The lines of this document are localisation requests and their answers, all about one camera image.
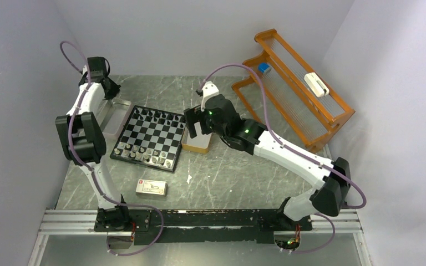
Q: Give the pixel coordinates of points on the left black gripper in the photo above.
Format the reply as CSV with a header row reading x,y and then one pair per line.
x,y
116,91

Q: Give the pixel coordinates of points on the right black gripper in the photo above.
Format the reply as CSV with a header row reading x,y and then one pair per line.
x,y
191,114

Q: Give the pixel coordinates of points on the silver metal tin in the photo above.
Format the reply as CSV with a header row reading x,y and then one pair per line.
x,y
112,116

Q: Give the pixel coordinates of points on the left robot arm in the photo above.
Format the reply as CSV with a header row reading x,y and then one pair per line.
x,y
83,142

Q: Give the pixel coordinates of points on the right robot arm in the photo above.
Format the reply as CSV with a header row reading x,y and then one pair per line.
x,y
328,190

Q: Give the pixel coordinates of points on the black white chess board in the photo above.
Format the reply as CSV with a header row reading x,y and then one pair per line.
x,y
150,137

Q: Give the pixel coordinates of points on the small printed card box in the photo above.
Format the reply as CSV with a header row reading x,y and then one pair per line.
x,y
151,187

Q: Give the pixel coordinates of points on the blue small block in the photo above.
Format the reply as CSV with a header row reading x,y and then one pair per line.
x,y
264,68

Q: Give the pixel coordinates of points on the orange wooden rack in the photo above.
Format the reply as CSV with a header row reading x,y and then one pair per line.
x,y
314,120

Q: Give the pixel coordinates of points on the white plastic device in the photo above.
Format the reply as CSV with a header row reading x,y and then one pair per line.
x,y
316,85

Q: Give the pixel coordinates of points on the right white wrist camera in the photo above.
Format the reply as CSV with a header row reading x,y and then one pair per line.
x,y
208,91

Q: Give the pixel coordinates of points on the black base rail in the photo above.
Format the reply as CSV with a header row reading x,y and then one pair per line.
x,y
190,226

